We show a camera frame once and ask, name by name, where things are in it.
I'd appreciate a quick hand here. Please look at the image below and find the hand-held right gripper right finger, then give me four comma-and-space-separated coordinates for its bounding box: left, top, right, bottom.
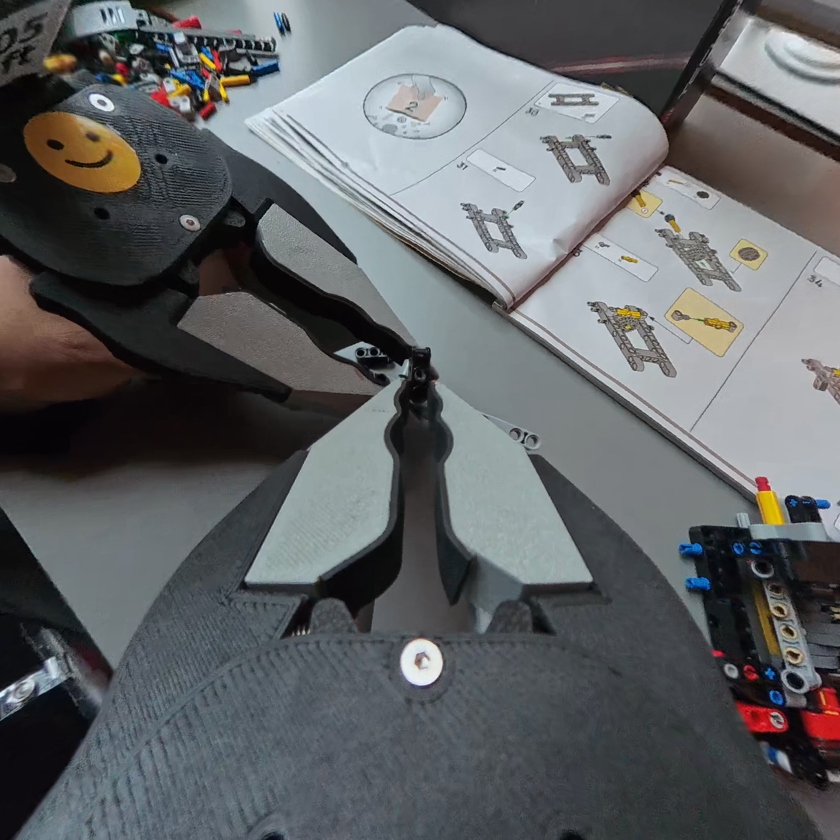
428, 384, 595, 634

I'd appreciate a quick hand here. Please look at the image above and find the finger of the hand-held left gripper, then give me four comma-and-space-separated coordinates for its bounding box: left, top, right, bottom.
176, 289, 391, 396
255, 203, 416, 361

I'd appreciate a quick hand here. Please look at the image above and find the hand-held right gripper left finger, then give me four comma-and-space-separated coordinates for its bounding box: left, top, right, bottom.
243, 381, 408, 599

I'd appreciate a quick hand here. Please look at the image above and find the grey lego frame assembly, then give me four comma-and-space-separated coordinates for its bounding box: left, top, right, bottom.
333, 343, 543, 452

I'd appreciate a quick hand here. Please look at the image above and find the short black lego beam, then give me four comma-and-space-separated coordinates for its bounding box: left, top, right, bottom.
402, 348, 441, 421

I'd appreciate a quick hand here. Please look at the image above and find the pile of loose lego pieces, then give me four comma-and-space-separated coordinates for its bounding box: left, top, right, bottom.
42, 0, 293, 122

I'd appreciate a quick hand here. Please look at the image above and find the lego instruction booklet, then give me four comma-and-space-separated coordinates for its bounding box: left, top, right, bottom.
246, 25, 840, 506

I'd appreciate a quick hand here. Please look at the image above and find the partly built lego model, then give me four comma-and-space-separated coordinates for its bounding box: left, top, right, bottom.
679, 478, 840, 788

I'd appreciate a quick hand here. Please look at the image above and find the person's left hand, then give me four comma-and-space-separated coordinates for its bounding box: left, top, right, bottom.
0, 255, 144, 413

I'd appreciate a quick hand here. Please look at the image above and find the black box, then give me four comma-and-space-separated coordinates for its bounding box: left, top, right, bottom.
403, 0, 746, 126

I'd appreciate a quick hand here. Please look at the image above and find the white tray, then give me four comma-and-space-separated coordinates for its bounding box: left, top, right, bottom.
712, 13, 840, 148

